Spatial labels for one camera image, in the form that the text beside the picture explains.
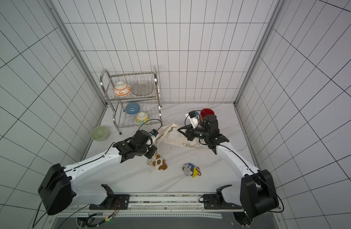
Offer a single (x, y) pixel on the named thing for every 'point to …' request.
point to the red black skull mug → (206, 111)
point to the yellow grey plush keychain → (189, 169)
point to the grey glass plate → (142, 88)
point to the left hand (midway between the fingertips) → (152, 151)
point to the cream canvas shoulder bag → (171, 133)
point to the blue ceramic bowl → (132, 108)
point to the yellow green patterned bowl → (142, 118)
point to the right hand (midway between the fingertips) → (174, 130)
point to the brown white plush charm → (160, 162)
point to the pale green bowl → (99, 133)
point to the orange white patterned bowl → (121, 89)
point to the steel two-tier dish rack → (134, 98)
